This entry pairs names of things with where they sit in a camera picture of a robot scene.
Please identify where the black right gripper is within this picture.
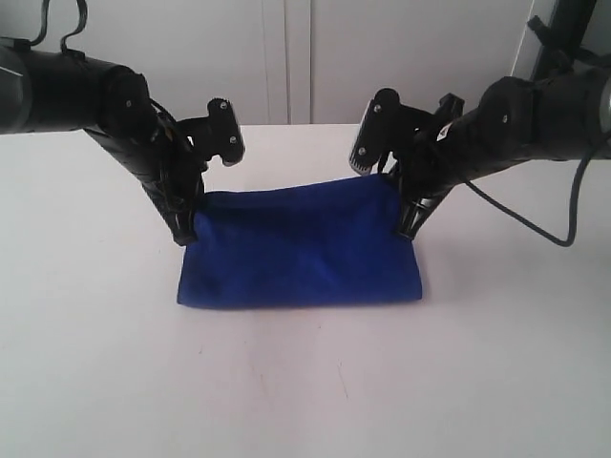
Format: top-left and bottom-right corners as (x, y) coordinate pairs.
(393, 94), (482, 239)

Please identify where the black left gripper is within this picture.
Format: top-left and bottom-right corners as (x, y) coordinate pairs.
(88, 123), (206, 246)

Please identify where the blue towel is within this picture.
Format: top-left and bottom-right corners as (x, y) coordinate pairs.
(177, 175), (423, 310)

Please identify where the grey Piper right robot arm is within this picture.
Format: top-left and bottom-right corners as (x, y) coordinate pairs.
(392, 67), (610, 247)

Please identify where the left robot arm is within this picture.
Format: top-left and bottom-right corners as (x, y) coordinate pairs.
(1, 40), (203, 246)

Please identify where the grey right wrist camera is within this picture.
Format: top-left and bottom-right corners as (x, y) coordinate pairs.
(348, 88), (432, 176)

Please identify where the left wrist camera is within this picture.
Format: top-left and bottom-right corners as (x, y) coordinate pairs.
(179, 98), (245, 172)

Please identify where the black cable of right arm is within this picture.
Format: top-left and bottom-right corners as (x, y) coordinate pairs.
(465, 137), (602, 248)

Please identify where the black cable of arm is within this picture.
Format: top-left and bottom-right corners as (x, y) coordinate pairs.
(465, 137), (602, 248)
(28, 0), (90, 56)

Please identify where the dark vertical post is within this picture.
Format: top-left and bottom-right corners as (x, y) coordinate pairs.
(527, 0), (597, 80)

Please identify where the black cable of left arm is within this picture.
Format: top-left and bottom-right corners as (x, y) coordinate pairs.
(28, 0), (90, 56)

